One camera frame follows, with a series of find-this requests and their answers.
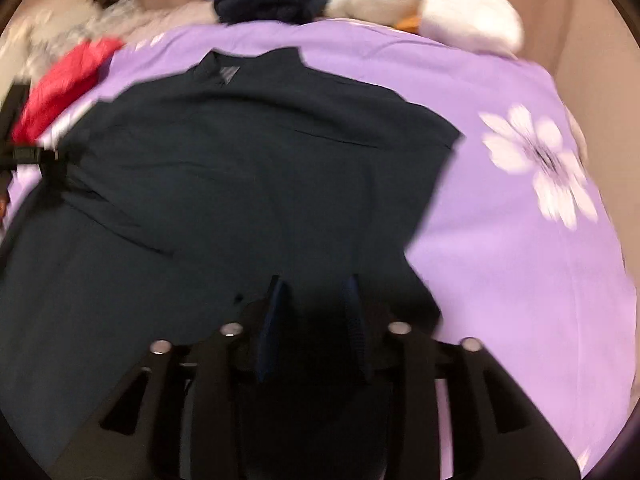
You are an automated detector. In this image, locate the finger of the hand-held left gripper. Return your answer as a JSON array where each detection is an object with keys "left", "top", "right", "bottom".
[{"left": 0, "top": 146, "right": 68, "bottom": 181}]

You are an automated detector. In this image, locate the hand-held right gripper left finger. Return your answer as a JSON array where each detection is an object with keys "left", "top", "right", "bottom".
[{"left": 52, "top": 275, "right": 291, "bottom": 480}]

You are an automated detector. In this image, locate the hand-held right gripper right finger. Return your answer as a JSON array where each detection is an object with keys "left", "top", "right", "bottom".
[{"left": 341, "top": 274, "right": 583, "bottom": 480}]

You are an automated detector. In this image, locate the dark teal shirt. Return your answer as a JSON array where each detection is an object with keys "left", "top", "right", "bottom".
[{"left": 0, "top": 46, "right": 462, "bottom": 476}]

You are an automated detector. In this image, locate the red cloth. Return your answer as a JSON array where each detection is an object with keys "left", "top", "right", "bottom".
[{"left": 11, "top": 37, "right": 125, "bottom": 145}]

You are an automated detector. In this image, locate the grey patterned blanket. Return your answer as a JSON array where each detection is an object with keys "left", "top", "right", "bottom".
[{"left": 0, "top": 0, "right": 166, "bottom": 81}]

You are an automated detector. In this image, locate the purple floral bed sheet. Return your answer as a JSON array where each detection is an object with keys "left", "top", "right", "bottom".
[{"left": 5, "top": 19, "right": 632, "bottom": 476}]

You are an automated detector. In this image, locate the white plush goose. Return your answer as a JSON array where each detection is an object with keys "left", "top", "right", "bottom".
[{"left": 324, "top": 0, "right": 525, "bottom": 56}]

